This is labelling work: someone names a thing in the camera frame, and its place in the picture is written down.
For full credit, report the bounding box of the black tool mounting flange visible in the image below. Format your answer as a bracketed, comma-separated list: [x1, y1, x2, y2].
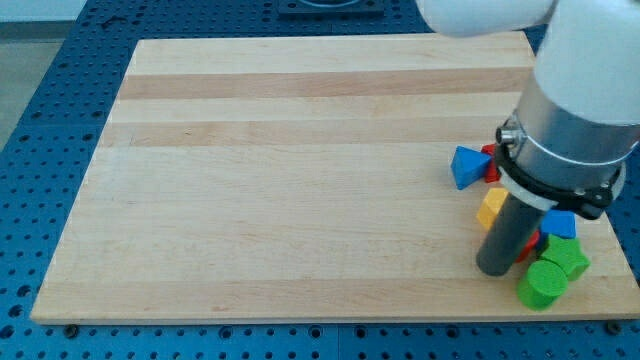
[494, 113, 626, 220]

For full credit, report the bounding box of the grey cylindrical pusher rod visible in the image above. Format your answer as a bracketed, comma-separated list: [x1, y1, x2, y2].
[476, 195, 545, 276]

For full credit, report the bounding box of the red star block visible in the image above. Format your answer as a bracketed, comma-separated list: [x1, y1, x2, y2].
[481, 144, 501, 183]

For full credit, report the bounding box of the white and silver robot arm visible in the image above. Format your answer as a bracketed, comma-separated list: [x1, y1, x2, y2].
[417, 0, 639, 276]

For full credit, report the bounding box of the green star block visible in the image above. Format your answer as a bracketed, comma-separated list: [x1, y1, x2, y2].
[539, 234, 591, 282]

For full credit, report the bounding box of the red block behind rod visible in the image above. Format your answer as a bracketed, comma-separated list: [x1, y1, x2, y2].
[515, 230, 540, 263]

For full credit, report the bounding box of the yellow block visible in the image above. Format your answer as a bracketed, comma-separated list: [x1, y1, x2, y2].
[476, 187, 509, 230]

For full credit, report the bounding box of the green cylinder block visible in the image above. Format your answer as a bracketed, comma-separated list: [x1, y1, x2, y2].
[517, 260, 569, 311]

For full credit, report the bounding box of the blue triangle block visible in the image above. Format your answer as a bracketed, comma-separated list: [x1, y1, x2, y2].
[450, 146, 492, 190]

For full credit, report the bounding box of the wooden board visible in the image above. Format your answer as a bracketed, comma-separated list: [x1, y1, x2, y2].
[31, 32, 639, 325]

